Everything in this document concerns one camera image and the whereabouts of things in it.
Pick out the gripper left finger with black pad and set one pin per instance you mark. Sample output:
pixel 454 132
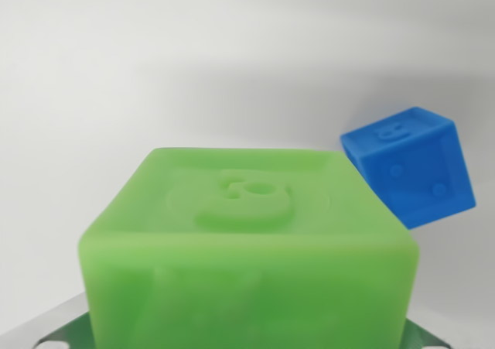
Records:
pixel 58 326

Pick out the green plastic cube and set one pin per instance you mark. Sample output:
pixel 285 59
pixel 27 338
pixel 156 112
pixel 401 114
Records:
pixel 247 256

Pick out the blue plastic cube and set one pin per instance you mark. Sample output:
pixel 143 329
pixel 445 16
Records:
pixel 414 171

